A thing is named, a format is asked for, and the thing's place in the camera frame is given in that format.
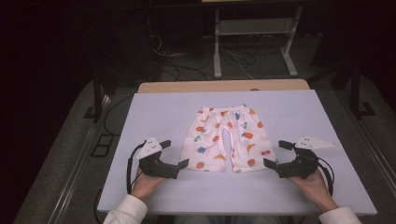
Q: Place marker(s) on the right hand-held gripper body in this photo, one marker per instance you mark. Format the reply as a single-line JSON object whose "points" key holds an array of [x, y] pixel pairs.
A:
{"points": [[299, 165]]}

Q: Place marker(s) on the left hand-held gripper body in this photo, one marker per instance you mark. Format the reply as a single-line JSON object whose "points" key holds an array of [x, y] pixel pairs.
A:
{"points": [[155, 166]]}

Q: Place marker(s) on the person's left hand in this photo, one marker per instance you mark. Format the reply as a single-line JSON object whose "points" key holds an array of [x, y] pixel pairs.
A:
{"points": [[145, 185]]}

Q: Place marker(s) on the person's right hand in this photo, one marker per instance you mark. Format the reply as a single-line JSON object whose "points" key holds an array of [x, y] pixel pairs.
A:
{"points": [[314, 188]]}

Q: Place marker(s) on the white metal table frame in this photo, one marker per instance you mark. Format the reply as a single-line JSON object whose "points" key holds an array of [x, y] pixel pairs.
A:
{"points": [[218, 46]]}

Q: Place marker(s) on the white fruit-print pants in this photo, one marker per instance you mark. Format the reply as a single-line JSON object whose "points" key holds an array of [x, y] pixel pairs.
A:
{"points": [[229, 140]]}

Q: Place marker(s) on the black metal stand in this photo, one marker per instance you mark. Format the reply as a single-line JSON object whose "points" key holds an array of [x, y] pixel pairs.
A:
{"points": [[355, 93], [97, 99]]}

